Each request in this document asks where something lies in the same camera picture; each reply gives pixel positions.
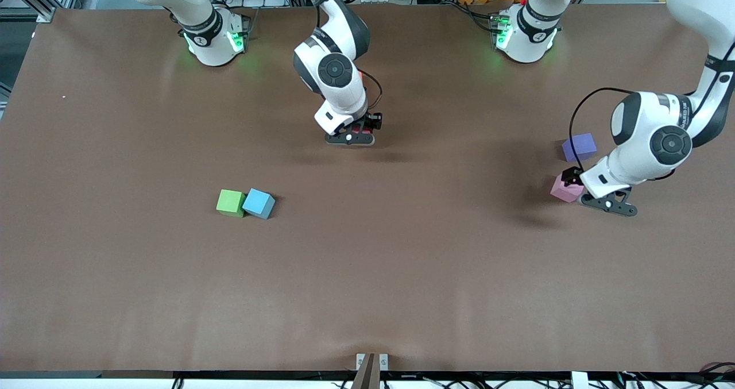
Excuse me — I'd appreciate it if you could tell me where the pink foam cube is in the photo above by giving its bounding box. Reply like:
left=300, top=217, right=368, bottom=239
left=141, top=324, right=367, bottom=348
left=550, top=174, right=585, bottom=203

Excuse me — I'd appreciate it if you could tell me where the purple foam cube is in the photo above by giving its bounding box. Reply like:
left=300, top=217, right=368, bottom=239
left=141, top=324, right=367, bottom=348
left=562, top=133, right=598, bottom=163

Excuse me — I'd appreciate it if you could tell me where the blue foam cube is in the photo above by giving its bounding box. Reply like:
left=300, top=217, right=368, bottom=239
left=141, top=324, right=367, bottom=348
left=242, top=188, right=276, bottom=220

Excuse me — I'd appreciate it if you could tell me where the green foam cube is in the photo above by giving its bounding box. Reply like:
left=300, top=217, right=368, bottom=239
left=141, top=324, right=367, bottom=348
left=216, top=189, right=247, bottom=218

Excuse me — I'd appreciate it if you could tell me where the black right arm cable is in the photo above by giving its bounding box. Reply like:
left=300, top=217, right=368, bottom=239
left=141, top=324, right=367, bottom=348
left=359, top=70, right=384, bottom=117

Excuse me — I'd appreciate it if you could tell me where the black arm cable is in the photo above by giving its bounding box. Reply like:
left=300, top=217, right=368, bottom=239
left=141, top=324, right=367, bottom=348
left=568, top=87, right=635, bottom=171
left=359, top=70, right=384, bottom=117

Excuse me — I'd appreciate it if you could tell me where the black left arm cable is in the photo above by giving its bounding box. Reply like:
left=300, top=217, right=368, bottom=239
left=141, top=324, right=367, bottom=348
left=568, top=87, right=635, bottom=171

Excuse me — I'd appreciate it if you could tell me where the black base cable bundle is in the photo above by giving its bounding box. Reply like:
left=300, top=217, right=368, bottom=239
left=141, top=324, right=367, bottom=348
left=457, top=1, right=500, bottom=30

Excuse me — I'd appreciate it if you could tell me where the metal bracket with brown post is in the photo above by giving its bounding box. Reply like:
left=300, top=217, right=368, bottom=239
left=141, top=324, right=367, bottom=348
left=350, top=352, right=389, bottom=389

